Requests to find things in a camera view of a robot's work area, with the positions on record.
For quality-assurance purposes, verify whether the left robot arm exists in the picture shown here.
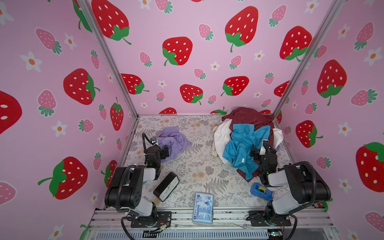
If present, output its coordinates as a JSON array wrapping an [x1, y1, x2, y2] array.
[[105, 145, 169, 225]]

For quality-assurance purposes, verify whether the maroon cloth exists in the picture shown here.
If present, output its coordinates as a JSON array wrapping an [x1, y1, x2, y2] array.
[[221, 106, 276, 183]]

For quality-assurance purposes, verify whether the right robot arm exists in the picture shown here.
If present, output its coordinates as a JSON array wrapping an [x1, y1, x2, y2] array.
[[247, 147, 331, 226]]

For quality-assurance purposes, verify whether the aluminium frame rail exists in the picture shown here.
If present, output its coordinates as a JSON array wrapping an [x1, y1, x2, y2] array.
[[88, 206, 334, 231]]

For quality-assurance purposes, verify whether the teal blue cloth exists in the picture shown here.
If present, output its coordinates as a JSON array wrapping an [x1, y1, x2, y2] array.
[[223, 124, 271, 181]]

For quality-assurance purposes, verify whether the lavender purple cloth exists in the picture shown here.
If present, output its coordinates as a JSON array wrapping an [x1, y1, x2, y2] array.
[[157, 127, 192, 163]]

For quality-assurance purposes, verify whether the white cloth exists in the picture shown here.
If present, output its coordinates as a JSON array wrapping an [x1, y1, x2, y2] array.
[[214, 119, 232, 164]]

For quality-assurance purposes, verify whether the cream printed cloth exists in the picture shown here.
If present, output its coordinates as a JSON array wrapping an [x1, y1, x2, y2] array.
[[211, 125, 219, 157]]

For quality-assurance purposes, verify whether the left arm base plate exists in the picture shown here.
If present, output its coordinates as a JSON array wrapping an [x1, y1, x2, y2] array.
[[131, 211, 172, 228]]

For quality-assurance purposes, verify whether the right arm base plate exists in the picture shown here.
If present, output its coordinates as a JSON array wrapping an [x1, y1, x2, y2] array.
[[246, 211, 292, 227]]

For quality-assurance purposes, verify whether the light blue wipes packet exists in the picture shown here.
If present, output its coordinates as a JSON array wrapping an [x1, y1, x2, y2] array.
[[192, 192, 214, 225]]

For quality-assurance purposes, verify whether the black rectangular clock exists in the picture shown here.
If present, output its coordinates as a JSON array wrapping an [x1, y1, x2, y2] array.
[[153, 172, 180, 202]]

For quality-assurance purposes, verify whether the blue tape dispenser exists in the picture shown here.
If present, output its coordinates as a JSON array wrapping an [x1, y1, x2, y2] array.
[[250, 183, 274, 202]]

